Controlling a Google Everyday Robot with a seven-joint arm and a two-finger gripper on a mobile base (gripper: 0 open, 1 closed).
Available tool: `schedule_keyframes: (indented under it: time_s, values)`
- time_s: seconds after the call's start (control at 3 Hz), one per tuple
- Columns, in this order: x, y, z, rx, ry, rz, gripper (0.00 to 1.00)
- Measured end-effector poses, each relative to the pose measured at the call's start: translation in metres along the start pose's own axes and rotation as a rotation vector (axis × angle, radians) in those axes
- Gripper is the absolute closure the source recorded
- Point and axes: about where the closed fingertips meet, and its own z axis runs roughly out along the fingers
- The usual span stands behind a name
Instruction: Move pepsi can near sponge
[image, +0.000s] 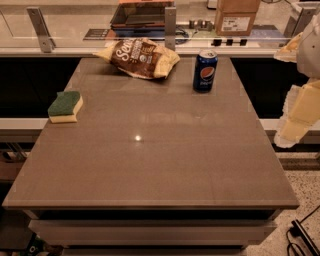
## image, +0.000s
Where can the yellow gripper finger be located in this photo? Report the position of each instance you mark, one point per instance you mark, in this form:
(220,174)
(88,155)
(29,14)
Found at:
(301,110)
(288,52)

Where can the blue pepsi can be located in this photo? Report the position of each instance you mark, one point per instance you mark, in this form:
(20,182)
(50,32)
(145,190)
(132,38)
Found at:
(205,68)

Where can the green and yellow sponge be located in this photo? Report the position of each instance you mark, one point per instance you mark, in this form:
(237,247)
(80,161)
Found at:
(65,107)

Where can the cardboard box with label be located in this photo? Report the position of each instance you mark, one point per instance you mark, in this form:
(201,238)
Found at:
(235,17)

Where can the black power strip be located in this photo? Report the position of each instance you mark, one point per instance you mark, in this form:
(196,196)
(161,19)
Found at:
(297,230)

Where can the brown chip bag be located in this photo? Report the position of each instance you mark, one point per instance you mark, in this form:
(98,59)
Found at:
(140,58)

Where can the dark tray with books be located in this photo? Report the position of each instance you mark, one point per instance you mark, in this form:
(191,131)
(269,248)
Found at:
(140,14)

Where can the right metal bracket post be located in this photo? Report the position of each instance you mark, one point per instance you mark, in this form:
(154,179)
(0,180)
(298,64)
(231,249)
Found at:
(300,16)

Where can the metal bracket post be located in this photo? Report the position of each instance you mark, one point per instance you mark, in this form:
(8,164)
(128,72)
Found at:
(300,16)
(170,27)
(45,40)

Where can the middle metal bracket post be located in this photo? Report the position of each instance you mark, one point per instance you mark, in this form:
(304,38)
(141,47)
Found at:
(170,27)

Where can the left metal bracket post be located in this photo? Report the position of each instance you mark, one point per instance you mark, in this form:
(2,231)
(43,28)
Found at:
(45,40)

